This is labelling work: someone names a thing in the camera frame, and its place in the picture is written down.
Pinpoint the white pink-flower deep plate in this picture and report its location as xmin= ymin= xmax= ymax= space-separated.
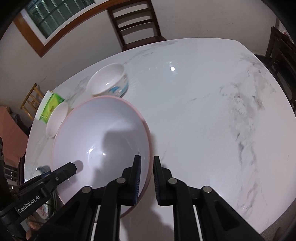
xmin=33 ymin=202 xmax=50 ymax=223

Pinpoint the large pink bowl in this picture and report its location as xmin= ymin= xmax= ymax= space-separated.
xmin=51 ymin=95 xmax=154 ymax=219

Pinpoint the white rabbit bowl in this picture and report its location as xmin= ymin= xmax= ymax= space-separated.
xmin=46 ymin=102 xmax=69 ymax=138

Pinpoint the small white gnome bowl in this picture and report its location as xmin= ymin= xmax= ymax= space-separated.
xmin=86 ymin=63 xmax=129 ymax=97

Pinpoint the operator left hand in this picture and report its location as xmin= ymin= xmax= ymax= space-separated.
xmin=26 ymin=220 xmax=43 ymax=240

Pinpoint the orange cloth covered furniture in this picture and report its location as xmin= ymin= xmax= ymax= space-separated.
xmin=0 ymin=106 xmax=28 ymax=168

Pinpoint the light bamboo chair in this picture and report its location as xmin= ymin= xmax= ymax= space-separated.
xmin=20 ymin=83 xmax=45 ymax=121

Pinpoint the green tissue box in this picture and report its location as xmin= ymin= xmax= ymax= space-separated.
xmin=35 ymin=90 xmax=65 ymax=123

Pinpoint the dark wooden chair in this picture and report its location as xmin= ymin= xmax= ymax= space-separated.
xmin=107 ymin=1 xmax=166 ymax=52

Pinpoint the wood-framed window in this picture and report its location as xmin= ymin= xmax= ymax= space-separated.
xmin=14 ymin=0 xmax=124 ymax=57

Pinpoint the dark chair at right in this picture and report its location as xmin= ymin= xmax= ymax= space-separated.
xmin=255 ymin=26 xmax=295 ymax=111

